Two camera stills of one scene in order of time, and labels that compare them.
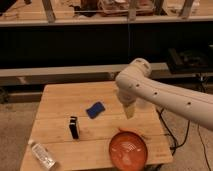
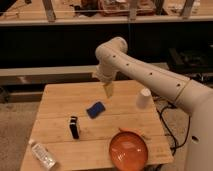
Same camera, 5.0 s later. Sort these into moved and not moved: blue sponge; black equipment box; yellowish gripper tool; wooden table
Moved: yellowish gripper tool
Not moved: wooden table; blue sponge; black equipment box
